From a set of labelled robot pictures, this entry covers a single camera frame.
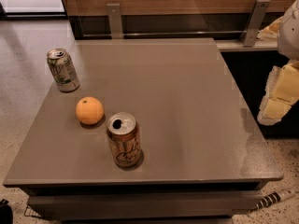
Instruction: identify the grey metal shelf rail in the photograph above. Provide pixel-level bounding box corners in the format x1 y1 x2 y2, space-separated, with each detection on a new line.
216 40 278 52

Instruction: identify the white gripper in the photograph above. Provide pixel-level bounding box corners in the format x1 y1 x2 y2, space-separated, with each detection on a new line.
257 0 299 126

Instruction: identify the orange fruit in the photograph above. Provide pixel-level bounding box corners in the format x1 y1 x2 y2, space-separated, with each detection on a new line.
76 97 104 125

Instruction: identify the grey low table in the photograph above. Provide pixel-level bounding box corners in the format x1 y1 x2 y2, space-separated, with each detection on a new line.
4 39 282 223

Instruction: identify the orange soda can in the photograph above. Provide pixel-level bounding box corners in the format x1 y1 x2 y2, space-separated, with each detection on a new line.
107 112 142 168

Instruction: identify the green white soda can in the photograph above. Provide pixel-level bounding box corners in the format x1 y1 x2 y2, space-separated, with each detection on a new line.
47 49 80 92

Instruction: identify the metal bracket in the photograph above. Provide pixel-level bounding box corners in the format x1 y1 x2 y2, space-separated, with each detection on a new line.
240 0 270 46
107 3 123 39

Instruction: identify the left metal bracket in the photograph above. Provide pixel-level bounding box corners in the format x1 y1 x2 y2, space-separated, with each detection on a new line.
107 3 123 39

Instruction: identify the striped black white cable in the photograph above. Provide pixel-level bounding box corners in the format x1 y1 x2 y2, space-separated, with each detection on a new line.
249 188 297 213

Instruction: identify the black object bottom left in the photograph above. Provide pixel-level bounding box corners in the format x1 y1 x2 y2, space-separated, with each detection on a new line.
0 199 13 224

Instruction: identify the right metal bracket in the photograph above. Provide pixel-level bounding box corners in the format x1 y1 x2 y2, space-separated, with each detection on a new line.
240 0 270 46

